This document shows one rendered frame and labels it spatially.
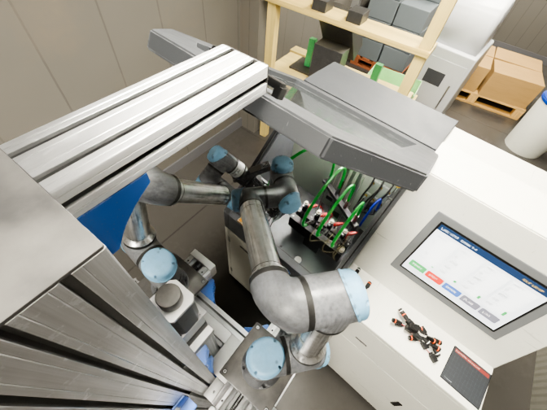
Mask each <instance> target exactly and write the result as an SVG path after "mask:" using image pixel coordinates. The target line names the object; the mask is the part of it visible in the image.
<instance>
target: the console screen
mask: <svg viewBox="0 0 547 410"><path fill-rule="evenodd" d="M391 266H392V267H394V268H395V269H397V270H398V271H400V272H401V273H403V274H404V275H406V276H407V277H408V278H409V279H411V280H412V281H414V282H415V283H416V284H418V285H419V286H421V287H422V288H423V289H424V290H426V291H427V292H429V293H430V294H432V295H433V296H435V297H436V298H437V299H438V300H440V301H441V302H442V303H444V304H446V305H447V306H448V307H450V308H452V309H453V310H454V311H455V312H457V313H458V314H459V315H461V316H463V317H464V318H465V319H467V320H468V321H469V322H470V323H472V324H473V325H475V326H476V327H478V328H479V329H481V330H482V331H484V332H485V333H486V334H487V335H489V336H490V337H491V338H493V339H495V340H497V339H499V338H501V337H503V336H505V335H507V334H509V333H511V332H513V331H515V330H517V329H519V328H521V327H523V326H525V325H527V324H529V323H531V322H533V321H535V320H537V319H539V318H541V317H543V316H544V315H546V314H547V276H546V275H544V274H543V273H541V272H540V271H538V270H536V269H535V268H533V267H532V266H530V265H528V264H526V263H524V262H523V261H522V260H520V259H518V258H516V257H515V256H513V255H511V254H510V253H509V252H507V251H505V250H503V249H501V248H500V247H498V246H497V245H495V244H493V243H492V242H490V241H489V240H487V239H486V238H483V237H482V236H480V235H478V234H477V233H475V232H474V231H472V230H470V229H468V228H467V227H466V226H464V225H462V224H460V223H459V222H457V221H455V220H454V219H452V218H451V217H449V216H447V215H445V214H444V213H443V212H440V211H438V212H437V213H436V214H435V215H434V216H433V218H432V219H431V220H430V221H429V222H428V223H427V224H426V225H425V227H424V228H423V229H422V230H421V231H420V232H419V233H418V234H417V235H416V237H415V238H414V239H413V240H412V241H411V242H410V243H409V244H408V246H407V247H406V248H405V249H404V250H403V251H402V252H401V253H400V254H399V255H398V256H397V257H396V258H395V259H394V260H393V261H392V262H391Z"/></svg>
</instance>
